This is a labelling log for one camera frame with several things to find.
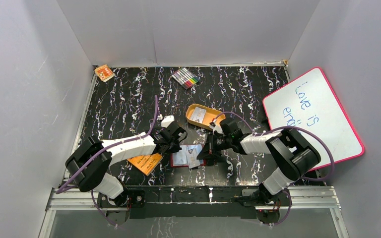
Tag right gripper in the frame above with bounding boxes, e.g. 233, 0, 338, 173
197, 132, 232, 160

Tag red card holder wallet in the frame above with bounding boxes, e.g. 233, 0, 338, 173
171, 145, 206, 167

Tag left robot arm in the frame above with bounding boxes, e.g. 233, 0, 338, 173
65, 121, 188, 206

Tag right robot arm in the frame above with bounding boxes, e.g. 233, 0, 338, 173
197, 118, 321, 205

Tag white card in tray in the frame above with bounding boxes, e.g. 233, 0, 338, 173
190, 107, 206, 123

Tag small orange card box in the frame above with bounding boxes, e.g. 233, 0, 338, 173
94, 64, 115, 82

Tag orange book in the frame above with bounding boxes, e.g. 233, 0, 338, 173
127, 154, 163, 176

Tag orange oval tray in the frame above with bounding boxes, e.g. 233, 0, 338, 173
186, 104, 226, 131

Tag pack of coloured markers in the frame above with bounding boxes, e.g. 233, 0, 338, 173
171, 67, 200, 89

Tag pink framed whiteboard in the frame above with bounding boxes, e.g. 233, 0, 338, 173
262, 67, 365, 163

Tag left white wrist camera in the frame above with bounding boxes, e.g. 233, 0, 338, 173
157, 115, 175, 128

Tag black metal base rail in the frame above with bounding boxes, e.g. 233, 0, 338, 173
47, 185, 340, 225

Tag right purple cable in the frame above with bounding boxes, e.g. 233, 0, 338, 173
210, 112, 336, 226

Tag purple cable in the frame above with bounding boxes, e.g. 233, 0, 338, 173
56, 95, 161, 195
210, 112, 336, 226

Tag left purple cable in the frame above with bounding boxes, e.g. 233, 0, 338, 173
56, 95, 161, 195

